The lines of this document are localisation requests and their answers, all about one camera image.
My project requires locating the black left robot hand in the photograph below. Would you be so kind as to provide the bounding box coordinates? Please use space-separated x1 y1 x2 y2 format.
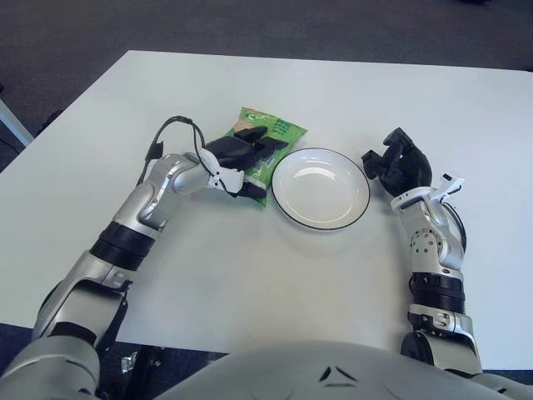
203 124 289 200

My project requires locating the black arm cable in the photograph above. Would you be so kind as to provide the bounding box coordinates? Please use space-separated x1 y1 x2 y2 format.
137 115 234 197
445 203 468 255

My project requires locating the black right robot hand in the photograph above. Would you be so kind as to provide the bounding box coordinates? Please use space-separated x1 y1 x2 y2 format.
360 126 433 197

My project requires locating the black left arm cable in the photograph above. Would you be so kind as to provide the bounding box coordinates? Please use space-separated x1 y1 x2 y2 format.
137 115 234 197

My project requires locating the white furniture edge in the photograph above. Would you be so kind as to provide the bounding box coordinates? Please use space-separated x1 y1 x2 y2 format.
0 97 34 147

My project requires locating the white plate black rim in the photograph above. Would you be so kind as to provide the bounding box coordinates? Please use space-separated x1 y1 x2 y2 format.
271 147 371 232

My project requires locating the green snack bag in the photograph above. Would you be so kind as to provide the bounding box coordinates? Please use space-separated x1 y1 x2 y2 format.
235 107 309 208

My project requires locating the grey robot torso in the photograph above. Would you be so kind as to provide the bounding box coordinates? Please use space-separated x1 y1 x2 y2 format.
153 339 533 400

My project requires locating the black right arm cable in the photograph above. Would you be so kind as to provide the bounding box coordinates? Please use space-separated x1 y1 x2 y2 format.
445 203 468 255

